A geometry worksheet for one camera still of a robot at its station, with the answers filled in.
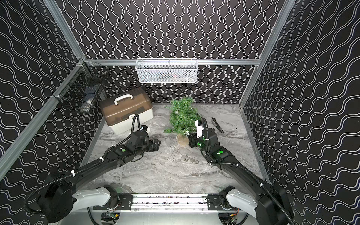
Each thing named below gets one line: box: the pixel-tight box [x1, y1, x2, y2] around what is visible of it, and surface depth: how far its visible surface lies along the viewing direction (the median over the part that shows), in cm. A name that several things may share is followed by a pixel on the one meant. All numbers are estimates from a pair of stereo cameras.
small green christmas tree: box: [164, 96, 202, 146], surface depth 78 cm
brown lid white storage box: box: [98, 87, 154, 135], surface depth 97 cm
